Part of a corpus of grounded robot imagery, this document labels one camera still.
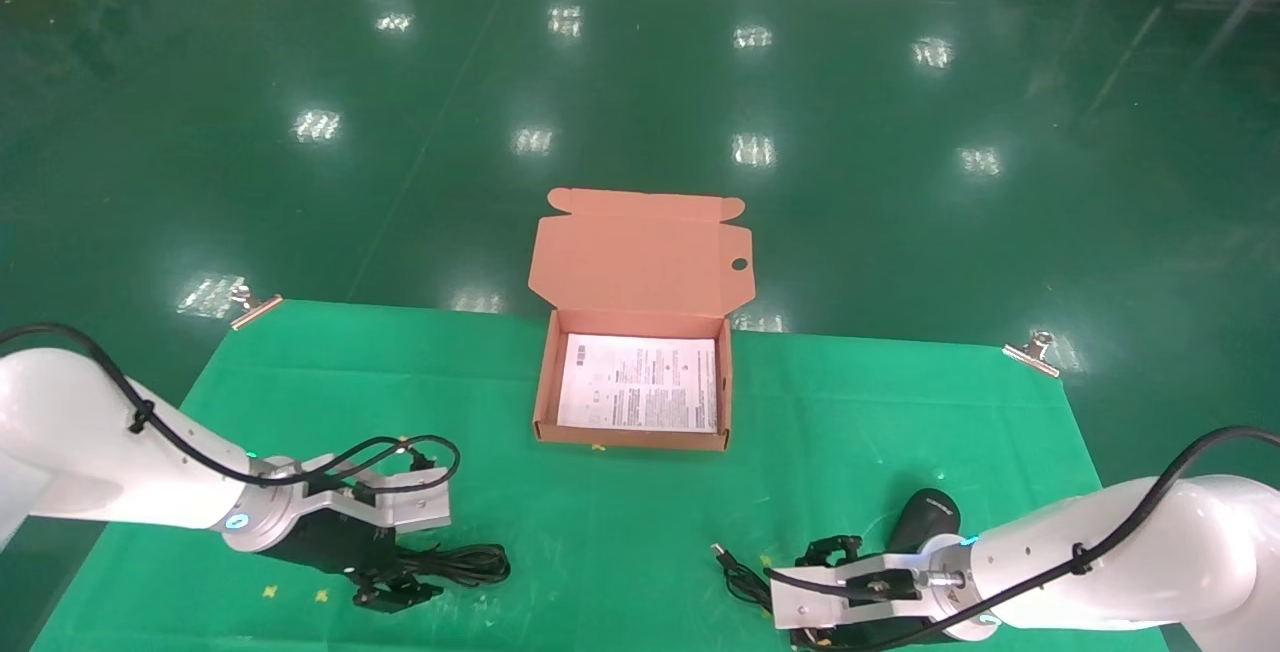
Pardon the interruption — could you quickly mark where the orange cardboard box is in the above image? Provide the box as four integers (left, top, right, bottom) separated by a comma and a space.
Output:
527, 188, 755, 453

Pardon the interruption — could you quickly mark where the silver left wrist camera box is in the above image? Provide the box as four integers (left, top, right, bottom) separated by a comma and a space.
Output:
375, 468, 453, 533

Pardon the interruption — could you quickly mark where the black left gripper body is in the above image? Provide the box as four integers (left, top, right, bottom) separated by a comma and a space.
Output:
262, 509, 403, 585

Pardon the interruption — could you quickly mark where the black data cable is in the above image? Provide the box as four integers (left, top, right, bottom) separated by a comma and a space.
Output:
398, 543, 512, 589

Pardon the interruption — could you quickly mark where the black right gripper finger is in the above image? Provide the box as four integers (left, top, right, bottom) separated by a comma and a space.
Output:
797, 535, 864, 570

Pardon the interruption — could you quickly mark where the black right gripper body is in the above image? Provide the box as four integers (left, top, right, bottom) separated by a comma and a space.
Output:
790, 616, 967, 652

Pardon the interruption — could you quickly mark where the white printed paper leaflet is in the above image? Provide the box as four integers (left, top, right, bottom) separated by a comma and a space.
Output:
556, 333, 720, 434

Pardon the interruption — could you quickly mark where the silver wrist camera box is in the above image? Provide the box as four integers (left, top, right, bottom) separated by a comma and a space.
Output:
770, 554, 873, 630
375, 468, 453, 533

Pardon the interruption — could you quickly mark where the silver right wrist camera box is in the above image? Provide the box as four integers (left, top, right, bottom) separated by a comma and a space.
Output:
770, 554, 873, 630

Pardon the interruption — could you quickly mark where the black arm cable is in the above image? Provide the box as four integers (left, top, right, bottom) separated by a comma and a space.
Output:
765, 425, 1280, 652
0, 324, 462, 509

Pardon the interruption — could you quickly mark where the metal binder clip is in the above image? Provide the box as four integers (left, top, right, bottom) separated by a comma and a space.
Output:
1003, 330, 1061, 377
228, 282, 284, 331

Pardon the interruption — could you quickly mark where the green table cloth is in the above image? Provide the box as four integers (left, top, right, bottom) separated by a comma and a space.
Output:
30, 299, 1166, 652

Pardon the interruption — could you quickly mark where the black wired computer mouse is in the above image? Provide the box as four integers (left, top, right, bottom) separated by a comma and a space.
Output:
710, 488, 963, 615

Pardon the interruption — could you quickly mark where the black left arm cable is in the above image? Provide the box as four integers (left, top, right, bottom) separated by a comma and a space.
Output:
0, 324, 462, 509

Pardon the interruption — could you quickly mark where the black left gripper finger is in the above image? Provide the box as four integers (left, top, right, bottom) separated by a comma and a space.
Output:
352, 576, 447, 615

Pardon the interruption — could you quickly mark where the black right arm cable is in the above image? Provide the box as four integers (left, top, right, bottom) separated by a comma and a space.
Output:
765, 425, 1280, 652

